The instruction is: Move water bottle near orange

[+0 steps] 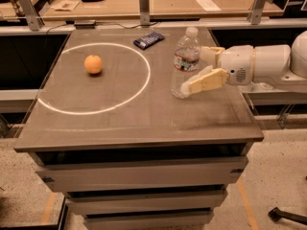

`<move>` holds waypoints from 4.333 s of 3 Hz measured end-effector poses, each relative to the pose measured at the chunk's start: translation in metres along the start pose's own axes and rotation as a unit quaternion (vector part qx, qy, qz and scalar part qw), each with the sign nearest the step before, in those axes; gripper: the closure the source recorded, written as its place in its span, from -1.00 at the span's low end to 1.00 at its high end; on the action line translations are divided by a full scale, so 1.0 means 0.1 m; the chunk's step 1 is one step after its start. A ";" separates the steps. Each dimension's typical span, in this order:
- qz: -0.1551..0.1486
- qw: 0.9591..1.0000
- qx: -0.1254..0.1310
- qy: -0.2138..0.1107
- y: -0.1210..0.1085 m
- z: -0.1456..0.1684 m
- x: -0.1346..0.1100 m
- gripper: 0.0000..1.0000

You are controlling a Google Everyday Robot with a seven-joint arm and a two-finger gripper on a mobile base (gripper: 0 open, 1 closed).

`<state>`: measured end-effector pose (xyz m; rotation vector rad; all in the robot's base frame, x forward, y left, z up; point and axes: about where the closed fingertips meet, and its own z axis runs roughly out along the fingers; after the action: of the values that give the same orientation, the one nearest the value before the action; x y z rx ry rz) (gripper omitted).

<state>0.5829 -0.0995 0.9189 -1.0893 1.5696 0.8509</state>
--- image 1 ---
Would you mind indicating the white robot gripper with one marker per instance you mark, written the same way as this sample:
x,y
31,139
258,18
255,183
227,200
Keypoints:
x,y
236,63

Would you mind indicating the clear plastic water bottle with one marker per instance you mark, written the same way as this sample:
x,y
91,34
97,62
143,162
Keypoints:
x,y
186,60

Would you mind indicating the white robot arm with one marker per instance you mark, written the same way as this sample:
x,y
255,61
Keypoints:
x,y
282,67

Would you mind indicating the white paper sheet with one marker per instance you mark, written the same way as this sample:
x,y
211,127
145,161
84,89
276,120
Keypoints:
x,y
209,6

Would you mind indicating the blue snack packet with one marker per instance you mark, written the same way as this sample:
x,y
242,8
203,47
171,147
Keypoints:
x,y
148,40

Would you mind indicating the top grey drawer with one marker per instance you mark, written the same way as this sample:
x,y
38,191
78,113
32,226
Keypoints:
x,y
143,174

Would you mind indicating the grey drawer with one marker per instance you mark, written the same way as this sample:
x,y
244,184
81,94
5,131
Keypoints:
x,y
116,204
148,221
143,174

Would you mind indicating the orange fruit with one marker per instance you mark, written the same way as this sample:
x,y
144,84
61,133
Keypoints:
x,y
93,64

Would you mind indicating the grey drawer cabinet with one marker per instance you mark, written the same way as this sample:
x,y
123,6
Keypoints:
x,y
127,113

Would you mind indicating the middle grey drawer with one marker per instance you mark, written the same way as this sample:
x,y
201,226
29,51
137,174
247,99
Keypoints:
x,y
116,204

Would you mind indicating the tan paper note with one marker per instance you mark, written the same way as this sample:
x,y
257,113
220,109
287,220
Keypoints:
x,y
65,6

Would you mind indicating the black chair base leg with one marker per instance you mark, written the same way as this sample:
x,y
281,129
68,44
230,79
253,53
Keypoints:
x,y
276,214

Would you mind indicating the bottom grey drawer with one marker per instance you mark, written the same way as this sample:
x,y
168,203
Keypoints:
x,y
148,221

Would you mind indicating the middle metal bracket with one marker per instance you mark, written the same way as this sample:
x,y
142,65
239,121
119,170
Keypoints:
x,y
144,7

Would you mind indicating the left metal bracket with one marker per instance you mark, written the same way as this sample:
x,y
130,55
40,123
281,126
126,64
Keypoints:
x,y
34,21

